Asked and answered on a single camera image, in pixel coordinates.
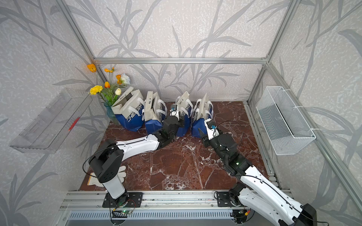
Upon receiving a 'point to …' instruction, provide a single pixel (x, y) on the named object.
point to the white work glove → (94, 180)
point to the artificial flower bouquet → (109, 92)
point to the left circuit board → (126, 212)
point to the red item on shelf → (73, 124)
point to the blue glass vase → (111, 114)
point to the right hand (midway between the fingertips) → (204, 125)
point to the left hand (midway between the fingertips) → (181, 112)
